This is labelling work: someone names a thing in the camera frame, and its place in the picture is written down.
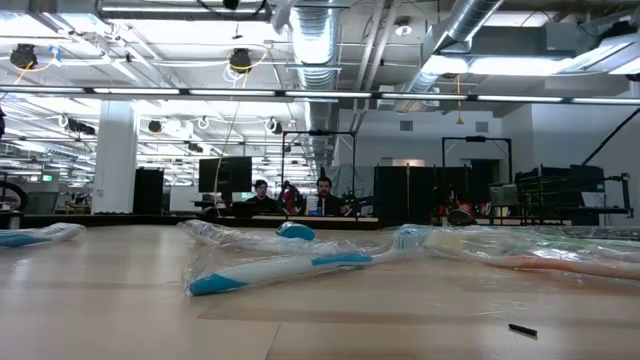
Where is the black tall cabinet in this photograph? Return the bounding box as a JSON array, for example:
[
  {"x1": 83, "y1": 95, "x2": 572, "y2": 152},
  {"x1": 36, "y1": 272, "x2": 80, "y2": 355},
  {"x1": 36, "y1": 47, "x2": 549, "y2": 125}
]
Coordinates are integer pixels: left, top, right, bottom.
[{"x1": 132, "y1": 167, "x2": 166, "y2": 216}]

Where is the person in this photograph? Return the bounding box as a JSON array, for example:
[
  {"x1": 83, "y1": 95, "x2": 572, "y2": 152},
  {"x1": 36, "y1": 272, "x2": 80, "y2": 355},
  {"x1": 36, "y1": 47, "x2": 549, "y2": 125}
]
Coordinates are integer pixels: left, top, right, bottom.
[
  {"x1": 307, "y1": 175, "x2": 349, "y2": 217},
  {"x1": 243, "y1": 178, "x2": 281, "y2": 216}
]

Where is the silver spiral duct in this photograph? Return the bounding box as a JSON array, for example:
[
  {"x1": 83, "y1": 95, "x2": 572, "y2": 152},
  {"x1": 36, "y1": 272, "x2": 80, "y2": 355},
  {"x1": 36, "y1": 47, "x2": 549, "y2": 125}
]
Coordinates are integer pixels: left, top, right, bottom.
[{"x1": 394, "y1": 0, "x2": 504, "y2": 114}]

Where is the small black stick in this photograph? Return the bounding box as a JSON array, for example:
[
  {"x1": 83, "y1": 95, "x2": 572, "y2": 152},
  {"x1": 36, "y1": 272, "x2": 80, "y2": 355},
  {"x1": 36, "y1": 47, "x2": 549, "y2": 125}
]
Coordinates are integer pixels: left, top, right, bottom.
[{"x1": 508, "y1": 323, "x2": 539, "y2": 339}]

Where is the long ceiling light bar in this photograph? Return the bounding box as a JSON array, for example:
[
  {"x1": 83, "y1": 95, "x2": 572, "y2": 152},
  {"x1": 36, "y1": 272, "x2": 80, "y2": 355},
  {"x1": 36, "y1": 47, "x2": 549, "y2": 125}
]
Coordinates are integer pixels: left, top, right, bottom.
[{"x1": 0, "y1": 85, "x2": 640, "y2": 106}]

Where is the grey box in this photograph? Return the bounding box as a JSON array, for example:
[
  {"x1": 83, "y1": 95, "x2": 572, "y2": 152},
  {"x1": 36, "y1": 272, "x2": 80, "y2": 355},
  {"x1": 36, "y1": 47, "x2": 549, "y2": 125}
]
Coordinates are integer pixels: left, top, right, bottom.
[{"x1": 22, "y1": 191, "x2": 60, "y2": 215}]

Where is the yellow hanging cord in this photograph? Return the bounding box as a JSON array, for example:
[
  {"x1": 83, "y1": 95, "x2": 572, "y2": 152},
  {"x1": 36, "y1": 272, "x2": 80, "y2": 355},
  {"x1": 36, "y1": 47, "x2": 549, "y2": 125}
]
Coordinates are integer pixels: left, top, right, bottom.
[{"x1": 454, "y1": 74, "x2": 465, "y2": 126}]

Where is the black frame stand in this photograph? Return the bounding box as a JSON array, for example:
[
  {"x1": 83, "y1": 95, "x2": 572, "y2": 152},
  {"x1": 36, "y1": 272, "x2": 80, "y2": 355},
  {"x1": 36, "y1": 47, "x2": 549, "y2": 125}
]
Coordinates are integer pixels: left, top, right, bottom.
[
  {"x1": 441, "y1": 135, "x2": 513, "y2": 171},
  {"x1": 280, "y1": 129, "x2": 357, "y2": 217}
]

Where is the black computer monitor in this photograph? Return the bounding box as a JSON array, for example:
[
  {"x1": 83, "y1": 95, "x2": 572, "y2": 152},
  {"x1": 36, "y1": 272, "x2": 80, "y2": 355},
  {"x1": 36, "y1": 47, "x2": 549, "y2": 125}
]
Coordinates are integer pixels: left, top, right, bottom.
[{"x1": 198, "y1": 156, "x2": 254, "y2": 195}]

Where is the black ceiling cord reel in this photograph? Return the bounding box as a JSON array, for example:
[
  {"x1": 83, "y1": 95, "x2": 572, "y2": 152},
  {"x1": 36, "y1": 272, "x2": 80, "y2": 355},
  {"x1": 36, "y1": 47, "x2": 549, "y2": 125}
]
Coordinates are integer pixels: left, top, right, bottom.
[
  {"x1": 228, "y1": 47, "x2": 254, "y2": 75},
  {"x1": 8, "y1": 43, "x2": 39, "y2": 70}
]

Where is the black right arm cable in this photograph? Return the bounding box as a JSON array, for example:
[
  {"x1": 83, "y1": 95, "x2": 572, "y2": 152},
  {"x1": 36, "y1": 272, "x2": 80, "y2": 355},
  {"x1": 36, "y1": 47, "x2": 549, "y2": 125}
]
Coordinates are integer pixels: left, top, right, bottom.
[{"x1": 581, "y1": 107, "x2": 640, "y2": 167}]

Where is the orange toothbrush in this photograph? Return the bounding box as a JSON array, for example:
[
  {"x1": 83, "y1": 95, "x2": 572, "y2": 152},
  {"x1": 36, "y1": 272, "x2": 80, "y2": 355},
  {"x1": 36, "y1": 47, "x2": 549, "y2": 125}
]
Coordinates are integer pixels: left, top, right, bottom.
[{"x1": 424, "y1": 228, "x2": 640, "y2": 281}]

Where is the grey cloth cover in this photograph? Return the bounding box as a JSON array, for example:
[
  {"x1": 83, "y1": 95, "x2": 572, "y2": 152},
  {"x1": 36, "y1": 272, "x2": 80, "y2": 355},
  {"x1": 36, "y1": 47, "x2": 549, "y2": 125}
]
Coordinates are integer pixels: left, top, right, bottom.
[{"x1": 332, "y1": 163, "x2": 376, "y2": 201}]

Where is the bright rectangular ceiling light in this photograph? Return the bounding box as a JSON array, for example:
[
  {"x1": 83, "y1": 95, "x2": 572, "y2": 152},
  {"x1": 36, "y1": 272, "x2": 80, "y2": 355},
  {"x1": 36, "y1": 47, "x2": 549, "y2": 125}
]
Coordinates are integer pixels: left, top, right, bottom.
[{"x1": 422, "y1": 53, "x2": 569, "y2": 77}]

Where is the black wheel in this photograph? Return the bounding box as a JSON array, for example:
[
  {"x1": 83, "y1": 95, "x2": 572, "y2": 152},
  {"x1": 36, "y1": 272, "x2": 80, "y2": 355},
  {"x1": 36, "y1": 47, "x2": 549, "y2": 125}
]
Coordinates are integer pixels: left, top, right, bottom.
[{"x1": 0, "y1": 179, "x2": 30, "y2": 214}]

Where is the red object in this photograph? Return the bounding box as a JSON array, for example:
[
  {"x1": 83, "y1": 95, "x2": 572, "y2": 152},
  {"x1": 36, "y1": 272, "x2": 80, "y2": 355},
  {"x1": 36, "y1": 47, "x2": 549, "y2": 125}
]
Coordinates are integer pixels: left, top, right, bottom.
[{"x1": 279, "y1": 180, "x2": 307, "y2": 216}]

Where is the white square pillar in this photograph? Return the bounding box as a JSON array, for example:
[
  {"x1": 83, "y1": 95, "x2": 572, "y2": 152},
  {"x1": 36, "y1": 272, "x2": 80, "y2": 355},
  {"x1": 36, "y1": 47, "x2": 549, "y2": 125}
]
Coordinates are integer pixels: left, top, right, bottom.
[{"x1": 91, "y1": 99, "x2": 140, "y2": 215}]

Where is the silver ribbed duct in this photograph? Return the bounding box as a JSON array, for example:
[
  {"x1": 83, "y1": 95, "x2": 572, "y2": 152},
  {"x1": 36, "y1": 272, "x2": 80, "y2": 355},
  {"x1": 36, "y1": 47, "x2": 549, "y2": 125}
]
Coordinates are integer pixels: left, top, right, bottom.
[{"x1": 288, "y1": 0, "x2": 342, "y2": 169}]

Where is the black partition panel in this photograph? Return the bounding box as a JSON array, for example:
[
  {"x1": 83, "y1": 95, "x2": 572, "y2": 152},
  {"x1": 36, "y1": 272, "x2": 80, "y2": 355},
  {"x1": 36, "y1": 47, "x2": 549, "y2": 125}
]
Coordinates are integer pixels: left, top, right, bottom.
[{"x1": 373, "y1": 164, "x2": 501, "y2": 226}]

